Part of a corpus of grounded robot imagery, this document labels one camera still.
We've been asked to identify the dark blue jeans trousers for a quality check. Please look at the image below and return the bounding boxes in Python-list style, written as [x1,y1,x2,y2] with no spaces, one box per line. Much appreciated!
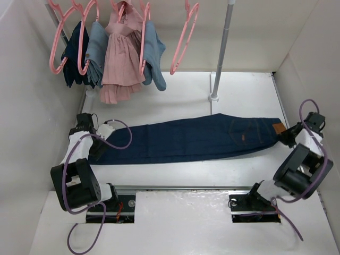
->
[89,114,286,165]

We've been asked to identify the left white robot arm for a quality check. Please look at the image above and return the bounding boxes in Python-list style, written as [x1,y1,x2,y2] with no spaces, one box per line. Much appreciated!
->
[50,113,119,211]

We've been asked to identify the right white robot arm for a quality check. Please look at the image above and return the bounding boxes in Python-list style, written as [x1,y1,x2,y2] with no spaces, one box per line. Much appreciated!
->
[245,112,334,209]

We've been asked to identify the pink hanger far left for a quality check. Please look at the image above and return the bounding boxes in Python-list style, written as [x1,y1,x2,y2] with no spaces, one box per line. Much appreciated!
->
[47,1,76,74]

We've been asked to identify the pink hanger with light jeans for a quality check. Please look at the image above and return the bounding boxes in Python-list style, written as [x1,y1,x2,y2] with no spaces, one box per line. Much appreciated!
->
[139,0,150,75]

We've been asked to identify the pink hanger with dress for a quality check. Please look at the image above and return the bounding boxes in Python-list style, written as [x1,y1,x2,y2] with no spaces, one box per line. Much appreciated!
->
[109,1,132,25]

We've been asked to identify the empty pink hanger right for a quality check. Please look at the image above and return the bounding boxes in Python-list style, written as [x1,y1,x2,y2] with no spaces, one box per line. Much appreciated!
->
[169,0,200,75]

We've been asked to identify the pink hanging dress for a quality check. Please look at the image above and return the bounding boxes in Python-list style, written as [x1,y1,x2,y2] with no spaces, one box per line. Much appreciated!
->
[99,3,145,104]

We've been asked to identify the right white rack foot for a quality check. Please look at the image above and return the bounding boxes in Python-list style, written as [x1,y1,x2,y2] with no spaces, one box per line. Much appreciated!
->
[208,72,219,115]

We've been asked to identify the dark blue hanging garment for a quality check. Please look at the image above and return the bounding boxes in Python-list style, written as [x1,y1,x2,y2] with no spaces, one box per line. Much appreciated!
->
[61,21,94,88]

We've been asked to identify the light blue hanging jeans left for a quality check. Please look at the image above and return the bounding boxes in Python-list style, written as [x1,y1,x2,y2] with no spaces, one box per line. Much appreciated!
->
[85,21,109,88]

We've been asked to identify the light blue hanging jeans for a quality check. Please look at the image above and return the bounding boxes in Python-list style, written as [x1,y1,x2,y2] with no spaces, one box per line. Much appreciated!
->
[143,21,167,91]
[85,21,109,88]

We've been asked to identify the light blue hanging jeans right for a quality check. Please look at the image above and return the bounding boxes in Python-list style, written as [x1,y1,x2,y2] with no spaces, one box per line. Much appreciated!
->
[143,21,167,91]

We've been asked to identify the left grey rack pole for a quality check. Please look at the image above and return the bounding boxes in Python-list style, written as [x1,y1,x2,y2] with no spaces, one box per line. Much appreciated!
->
[45,1,69,46]

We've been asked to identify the grey rack pole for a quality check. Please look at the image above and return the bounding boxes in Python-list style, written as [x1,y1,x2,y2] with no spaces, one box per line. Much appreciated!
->
[45,1,69,46]
[209,0,236,101]

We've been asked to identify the right grey rack pole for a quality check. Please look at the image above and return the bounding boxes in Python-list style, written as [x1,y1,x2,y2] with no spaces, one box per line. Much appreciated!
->
[209,0,236,101]

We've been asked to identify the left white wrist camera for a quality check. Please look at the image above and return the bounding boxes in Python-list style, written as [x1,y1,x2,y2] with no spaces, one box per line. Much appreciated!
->
[96,122,116,140]

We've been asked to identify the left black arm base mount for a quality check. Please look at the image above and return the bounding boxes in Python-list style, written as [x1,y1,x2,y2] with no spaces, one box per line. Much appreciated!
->
[86,193,136,224]

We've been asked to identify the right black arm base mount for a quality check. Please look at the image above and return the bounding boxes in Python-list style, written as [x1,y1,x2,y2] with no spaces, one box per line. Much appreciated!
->
[228,194,281,223]

